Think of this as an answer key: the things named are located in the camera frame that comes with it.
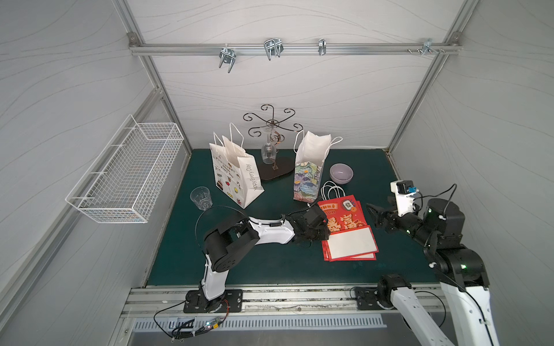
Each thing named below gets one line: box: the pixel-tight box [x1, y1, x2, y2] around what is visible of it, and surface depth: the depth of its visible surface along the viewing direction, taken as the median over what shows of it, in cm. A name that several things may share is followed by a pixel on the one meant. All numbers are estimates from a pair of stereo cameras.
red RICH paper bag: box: [321, 235, 379, 262], surface depth 86 cm
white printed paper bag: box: [209, 122, 265, 210], surface depth 92 cm
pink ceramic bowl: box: [329, 162, 355, 185], surface depth 107 cm
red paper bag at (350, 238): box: [317, 180, 379, 263], surface depth 88 cm
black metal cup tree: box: [243, 103, 304, 181], surface depth 90 cm
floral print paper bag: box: [293, 129, 344, 204], surface depth 92 cm
